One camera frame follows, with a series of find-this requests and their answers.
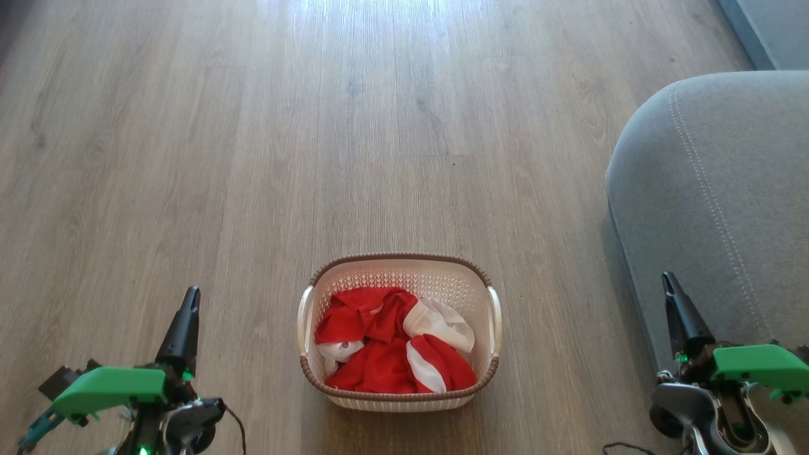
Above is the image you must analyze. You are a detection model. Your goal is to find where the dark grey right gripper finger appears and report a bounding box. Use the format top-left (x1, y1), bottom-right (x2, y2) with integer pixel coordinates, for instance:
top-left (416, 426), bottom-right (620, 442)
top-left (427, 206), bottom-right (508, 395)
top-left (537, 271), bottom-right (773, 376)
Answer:
top-left (661, 272), bottom-right (716, 360)

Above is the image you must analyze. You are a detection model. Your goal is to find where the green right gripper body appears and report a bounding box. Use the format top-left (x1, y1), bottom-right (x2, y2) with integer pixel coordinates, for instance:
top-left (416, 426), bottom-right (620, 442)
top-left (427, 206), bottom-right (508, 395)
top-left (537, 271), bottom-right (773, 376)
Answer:
top-left (675, 343), bottom-right (809, 404)

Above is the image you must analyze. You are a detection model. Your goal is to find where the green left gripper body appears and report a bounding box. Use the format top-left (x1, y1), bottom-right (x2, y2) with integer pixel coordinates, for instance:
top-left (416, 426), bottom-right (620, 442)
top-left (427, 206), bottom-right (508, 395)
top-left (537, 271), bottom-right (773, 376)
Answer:
top-left (52, 363), bottom-right (197, 419)

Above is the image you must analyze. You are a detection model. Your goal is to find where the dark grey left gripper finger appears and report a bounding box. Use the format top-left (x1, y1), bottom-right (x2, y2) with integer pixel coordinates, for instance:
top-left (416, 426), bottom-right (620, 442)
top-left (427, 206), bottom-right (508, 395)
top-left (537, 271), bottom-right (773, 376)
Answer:
top-left (155, 286), bottom-right (202, 377)

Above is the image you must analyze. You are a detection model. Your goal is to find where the grey fabric sofa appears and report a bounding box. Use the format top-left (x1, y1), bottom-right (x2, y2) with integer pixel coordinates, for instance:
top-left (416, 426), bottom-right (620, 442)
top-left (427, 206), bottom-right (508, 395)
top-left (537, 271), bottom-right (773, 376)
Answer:
top-left (605, 71), bottom-right (809, 455)

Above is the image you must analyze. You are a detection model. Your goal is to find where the white laundry basket brown rim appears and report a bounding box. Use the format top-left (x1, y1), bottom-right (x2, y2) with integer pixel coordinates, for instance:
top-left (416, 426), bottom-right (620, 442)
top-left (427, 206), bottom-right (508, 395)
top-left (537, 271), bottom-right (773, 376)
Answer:
top-left (297, 253), bottom-right (504, 413)

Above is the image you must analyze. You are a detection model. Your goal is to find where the grey furniture panel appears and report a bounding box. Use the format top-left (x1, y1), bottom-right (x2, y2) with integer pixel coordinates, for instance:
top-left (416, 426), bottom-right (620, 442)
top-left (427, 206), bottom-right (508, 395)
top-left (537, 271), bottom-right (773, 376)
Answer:
top-left (717, 0), bottom-right (809, 71)

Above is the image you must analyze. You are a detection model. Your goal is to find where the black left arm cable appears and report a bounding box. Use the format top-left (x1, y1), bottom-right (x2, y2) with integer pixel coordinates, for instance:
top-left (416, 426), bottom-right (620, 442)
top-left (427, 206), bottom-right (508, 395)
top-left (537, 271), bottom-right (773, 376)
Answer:
top-left (18, 404), bottom-right (247, 455)

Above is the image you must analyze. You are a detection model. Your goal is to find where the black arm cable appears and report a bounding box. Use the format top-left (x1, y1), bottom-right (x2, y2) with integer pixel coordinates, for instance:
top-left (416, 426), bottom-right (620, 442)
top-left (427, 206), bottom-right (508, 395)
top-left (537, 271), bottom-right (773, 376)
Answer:
top-left (18, 404), bottom-right (247, 455)
top-left (600, 441), bottom-right (661, 455)

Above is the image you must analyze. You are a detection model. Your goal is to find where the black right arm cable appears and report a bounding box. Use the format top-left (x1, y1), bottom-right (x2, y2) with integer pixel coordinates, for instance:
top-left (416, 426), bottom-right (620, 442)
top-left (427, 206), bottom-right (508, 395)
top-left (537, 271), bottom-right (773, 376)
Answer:
top-left (600, 441), bottom-right (661, 455)

